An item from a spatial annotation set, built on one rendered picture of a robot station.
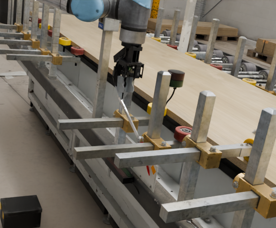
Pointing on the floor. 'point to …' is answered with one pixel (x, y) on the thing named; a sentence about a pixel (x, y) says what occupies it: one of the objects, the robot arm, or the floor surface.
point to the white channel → (187, 26)
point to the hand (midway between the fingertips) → (121, 94)
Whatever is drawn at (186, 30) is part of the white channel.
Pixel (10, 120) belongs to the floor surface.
